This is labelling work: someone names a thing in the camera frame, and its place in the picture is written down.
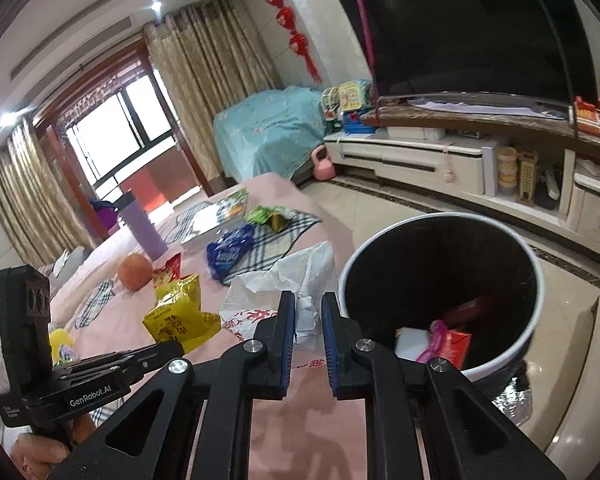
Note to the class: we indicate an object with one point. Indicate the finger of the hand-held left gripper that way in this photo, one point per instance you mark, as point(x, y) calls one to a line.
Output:
point(145, 357)

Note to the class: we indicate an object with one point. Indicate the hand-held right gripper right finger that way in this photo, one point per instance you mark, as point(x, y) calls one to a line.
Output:
point(328, 350)

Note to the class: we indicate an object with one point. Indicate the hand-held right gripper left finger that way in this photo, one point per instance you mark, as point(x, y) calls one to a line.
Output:
point(289, 350)

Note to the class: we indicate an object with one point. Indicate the yellow snack packet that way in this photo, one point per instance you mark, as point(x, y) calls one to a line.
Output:
point(180, 315)

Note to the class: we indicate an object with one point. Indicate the white plastic bag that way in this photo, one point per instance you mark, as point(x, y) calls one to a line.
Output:
point(270, 290)

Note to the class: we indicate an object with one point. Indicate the white foam block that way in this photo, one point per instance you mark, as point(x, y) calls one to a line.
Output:
point(409, 342)

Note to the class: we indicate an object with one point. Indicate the pink wrapper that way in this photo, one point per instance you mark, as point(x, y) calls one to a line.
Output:
point(436, 340)

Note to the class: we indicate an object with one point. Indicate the black white-rimmed bin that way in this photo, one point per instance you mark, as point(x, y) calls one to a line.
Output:
point(430, 260)

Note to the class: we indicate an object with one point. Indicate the person's left hand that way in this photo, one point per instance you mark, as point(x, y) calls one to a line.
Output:
point(40, 455)

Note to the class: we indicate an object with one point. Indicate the pink printed blanket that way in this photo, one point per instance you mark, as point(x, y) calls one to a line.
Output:
point(130, 320)

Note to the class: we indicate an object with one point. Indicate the yellow round object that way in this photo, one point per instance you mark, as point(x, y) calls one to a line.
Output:
point(62, 347)

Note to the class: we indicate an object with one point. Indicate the orange round fruit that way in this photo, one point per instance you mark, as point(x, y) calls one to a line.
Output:
point(135, 272)

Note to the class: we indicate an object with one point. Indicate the small red snack packet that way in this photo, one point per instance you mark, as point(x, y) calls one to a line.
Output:
point(167, 270)

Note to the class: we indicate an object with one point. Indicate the plaid cloth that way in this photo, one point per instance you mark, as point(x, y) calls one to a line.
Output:
point(280, 242)

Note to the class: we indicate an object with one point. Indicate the blue snack packet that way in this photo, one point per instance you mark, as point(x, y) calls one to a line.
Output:
point(230, 252)

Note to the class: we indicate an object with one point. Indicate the beige curtain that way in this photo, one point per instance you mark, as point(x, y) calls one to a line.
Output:
point(30, 200)
point(205, 90)

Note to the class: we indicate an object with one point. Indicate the purple bottle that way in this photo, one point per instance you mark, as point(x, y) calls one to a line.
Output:
point(142, 225)

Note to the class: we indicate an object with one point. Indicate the green snack packet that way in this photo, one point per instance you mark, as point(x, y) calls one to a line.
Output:
point(265, 215)

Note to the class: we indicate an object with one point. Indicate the purple bag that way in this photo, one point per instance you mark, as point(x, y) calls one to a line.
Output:
point(102, 215)

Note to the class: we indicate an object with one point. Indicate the green picture book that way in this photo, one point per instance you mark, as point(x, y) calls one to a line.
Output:
point(210, 217)

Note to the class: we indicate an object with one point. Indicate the pink kettlebell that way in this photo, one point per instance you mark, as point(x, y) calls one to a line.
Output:
point(323, 165)

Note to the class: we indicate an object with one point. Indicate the white television cabinet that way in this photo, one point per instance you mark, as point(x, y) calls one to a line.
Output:
point(430, 160)

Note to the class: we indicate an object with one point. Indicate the light blue covered furniture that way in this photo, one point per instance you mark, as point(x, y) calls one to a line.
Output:
point(270, 130)

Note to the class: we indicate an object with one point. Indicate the brown framed balcony door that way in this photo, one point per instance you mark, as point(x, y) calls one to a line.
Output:
point(120, 130)

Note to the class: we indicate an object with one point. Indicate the white flat box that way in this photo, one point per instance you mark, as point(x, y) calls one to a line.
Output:
point(415, 133)

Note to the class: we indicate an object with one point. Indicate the colourful activity toy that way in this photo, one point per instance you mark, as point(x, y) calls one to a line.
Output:
point(347, 100)

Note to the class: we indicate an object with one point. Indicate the stack of round containers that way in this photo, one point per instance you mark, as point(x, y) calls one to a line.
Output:
point(506, 170)

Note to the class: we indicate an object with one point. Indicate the yellow wooden tower toy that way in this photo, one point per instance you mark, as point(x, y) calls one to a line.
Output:
point(527, 177)

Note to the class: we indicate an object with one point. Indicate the cream furniture piece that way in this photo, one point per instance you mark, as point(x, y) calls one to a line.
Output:
point(595, 370)

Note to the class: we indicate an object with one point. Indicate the brown wooden shelf top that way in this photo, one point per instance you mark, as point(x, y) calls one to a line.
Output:
point(480, 115)

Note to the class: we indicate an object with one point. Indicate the pink stick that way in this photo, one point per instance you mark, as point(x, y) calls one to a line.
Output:
point(367, 50)

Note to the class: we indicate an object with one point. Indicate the red hanging decoration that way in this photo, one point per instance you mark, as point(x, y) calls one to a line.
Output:
point(285, 17)

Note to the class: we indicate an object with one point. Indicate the red toy telephone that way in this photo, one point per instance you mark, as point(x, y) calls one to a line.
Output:
point(587, 115)

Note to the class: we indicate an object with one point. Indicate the black television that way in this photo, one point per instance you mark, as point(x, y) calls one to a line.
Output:
point(470, 30)

